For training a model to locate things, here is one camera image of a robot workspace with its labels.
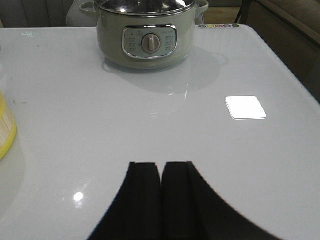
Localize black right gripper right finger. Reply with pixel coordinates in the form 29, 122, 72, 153
161, 161, 276, 240

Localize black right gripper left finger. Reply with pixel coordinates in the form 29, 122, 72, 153
89, 162, 162, 240

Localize grey-green electric cooking pot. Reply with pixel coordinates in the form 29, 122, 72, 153
79, 0, 209, 70

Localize grey chair right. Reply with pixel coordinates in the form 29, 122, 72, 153
66, 0, 96, 27

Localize grey chair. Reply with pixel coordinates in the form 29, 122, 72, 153
66, 0, 96, 27
0, 0, 74, 28

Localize glass pot lid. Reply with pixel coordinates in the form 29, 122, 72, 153
94, 0, 195, 16

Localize grey chair left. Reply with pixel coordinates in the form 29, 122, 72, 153
0, 0, 74, 28

